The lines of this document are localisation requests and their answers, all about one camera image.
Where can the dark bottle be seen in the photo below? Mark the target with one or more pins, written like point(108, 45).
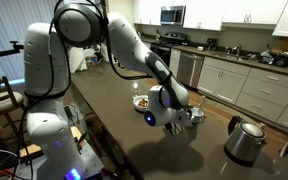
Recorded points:
point(157, 34)

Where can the stainless steel microwave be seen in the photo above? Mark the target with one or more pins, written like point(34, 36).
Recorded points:
point(172, 15)

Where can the black camera stand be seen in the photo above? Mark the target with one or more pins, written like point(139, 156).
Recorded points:
point(15, 46)

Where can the clear drinking glass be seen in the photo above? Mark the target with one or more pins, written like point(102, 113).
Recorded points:
point(135, 90)

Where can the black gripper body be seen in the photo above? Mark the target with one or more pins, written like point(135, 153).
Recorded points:
point(188, 116)

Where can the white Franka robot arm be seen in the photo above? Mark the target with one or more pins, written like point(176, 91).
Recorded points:
point(47, 133)

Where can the wooden stool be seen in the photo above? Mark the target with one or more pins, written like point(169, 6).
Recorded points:
point(0, 100)

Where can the white kitchen cabinets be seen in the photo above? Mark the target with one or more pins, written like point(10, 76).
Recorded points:
point(250, 86)
point(210, 13)

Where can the black and steel stove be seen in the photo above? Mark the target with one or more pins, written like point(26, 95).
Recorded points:
point(170, 40)

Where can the printed cardboard box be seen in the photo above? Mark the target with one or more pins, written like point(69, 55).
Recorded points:
point(91, 57)

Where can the white ceramic bowl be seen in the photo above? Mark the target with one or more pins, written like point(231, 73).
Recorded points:
point(137, 104)

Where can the stainless steel dishwasher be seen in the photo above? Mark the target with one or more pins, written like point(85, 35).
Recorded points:
point(189, 70)

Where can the small white counter cup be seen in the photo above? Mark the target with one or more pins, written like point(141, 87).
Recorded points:
point(200, 48)

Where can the white ceramic cup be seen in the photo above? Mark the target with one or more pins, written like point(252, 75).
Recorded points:
point(199, 115)

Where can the vertical window blinds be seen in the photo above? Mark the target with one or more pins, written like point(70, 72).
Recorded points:
point(10, 20)

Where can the light wooden board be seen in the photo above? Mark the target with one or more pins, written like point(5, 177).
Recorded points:
point(29, 149)

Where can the mixed nuts and dried fruit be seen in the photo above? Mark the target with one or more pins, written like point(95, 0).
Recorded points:
point(143, 102)

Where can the white upper kitchen cabinets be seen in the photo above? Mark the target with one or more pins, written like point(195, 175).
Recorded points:
point(210, 13)

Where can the chrome sink faucet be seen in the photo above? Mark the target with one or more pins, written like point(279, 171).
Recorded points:
point(236, 50)

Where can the stainless steel electric kettle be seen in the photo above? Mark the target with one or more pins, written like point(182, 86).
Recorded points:
point(245, 143)

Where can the narrow white cabinet door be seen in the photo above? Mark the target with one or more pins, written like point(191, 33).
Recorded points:
point(174, 64)

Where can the black coffee maker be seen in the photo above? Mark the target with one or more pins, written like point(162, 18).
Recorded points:
point(212, 44)

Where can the dish rack with dishes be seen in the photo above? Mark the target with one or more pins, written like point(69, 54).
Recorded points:
point(277, 59)

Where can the white lower kitchen cabinets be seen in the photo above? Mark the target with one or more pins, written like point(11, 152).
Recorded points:
point(250, 86)

